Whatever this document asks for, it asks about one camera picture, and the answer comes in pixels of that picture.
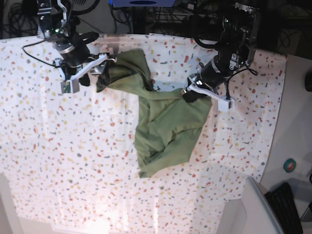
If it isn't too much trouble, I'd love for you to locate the blue box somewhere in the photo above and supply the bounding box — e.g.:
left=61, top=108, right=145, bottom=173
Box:
left=108, top=0, right=182, bottom=7

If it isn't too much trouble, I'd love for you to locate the terrazzo patterned tablecloth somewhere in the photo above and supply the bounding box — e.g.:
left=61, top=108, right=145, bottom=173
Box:
left=0, top=37, right=287, bottom=234

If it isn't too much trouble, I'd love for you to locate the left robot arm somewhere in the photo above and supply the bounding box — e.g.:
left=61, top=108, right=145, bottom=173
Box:
left=181, top=0, right=261, bottom=102

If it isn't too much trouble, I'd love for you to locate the grey plastic bin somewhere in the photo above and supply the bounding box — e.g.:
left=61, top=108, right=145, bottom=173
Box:
left=217, top=177, right=284, bottom=234

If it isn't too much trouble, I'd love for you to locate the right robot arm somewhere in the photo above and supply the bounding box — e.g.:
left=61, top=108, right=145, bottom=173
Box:
left=37, top=0, right=115, bottom=93

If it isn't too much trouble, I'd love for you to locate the black object at right edge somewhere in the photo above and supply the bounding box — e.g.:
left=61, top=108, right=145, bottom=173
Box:
left=304, top=72, right=312, bottom=92

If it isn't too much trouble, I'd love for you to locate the green tape roll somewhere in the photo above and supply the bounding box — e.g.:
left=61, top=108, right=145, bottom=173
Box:
left=283, top=158, right=296, bottom=173

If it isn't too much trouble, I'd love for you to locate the green t-shirt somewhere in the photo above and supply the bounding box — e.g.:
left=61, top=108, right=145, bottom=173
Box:
left=97, top=49, right=212, bottom=178

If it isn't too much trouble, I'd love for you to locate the black keyboard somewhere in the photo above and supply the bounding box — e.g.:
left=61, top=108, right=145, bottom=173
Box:
left=265, top=182, right=303, bottom=234

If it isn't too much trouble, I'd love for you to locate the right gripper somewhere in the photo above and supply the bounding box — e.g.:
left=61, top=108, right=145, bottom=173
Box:
left=54, top=42, right=111, bottom=86

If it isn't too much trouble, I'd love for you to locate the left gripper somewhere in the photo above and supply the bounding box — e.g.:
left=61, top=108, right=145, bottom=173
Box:
left=181, top=55, right=232, bottom=103

